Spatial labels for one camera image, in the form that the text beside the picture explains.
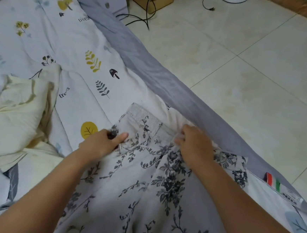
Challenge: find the person's left hand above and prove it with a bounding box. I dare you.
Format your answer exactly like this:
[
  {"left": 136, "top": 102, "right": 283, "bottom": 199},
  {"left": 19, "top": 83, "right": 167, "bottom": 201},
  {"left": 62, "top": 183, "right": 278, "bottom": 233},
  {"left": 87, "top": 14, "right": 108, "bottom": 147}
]
[{"left": 77, "top": 126, "right": 129, "bottom": 170}]

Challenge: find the black fan cable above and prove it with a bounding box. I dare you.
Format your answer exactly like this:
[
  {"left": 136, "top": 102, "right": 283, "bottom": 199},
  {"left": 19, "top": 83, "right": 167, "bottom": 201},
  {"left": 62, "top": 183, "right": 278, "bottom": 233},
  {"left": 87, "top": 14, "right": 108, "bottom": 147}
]
[{"left": 200, "top": 0, "right": 216, "bottom": 12}]

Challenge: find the person's right forearm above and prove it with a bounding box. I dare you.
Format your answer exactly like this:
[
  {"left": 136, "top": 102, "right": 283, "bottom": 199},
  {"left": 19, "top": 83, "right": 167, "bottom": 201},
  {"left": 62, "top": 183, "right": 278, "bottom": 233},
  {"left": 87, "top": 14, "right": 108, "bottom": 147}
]
[{"left": 189, "top": 158, "right": 307, "bottom": 233}]

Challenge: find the person's right hand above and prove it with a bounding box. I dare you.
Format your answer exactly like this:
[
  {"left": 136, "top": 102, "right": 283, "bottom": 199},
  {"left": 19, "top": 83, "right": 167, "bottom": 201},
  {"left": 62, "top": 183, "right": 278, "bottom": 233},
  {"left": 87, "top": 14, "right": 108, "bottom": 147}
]
[{"left": 171, "top": 123, "right": 219, "bottom": 176}]

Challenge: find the person's left forearm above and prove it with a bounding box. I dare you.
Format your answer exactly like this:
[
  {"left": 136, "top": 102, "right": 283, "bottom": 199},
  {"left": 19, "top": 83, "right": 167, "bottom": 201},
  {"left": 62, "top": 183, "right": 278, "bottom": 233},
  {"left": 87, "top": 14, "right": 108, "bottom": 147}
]
[{"left": 0, "top": 146, "right": 106, "bottom": 233}]

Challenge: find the bed with leaf print bedding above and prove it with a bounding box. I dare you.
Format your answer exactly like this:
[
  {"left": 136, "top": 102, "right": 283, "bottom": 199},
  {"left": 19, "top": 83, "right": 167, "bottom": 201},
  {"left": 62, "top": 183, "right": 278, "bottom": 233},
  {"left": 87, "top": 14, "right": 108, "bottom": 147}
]
[{"left": 0, "top": 0, "right": 307, "bottom": 233}]

